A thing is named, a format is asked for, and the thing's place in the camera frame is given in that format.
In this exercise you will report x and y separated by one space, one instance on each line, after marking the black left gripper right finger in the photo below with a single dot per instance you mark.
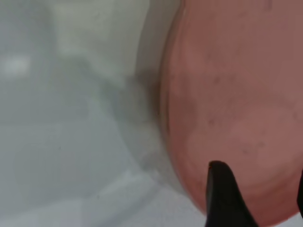
301 194

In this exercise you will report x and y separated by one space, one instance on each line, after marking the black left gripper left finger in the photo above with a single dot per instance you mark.
222 201

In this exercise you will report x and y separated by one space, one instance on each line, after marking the pink plate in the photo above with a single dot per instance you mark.
232 94

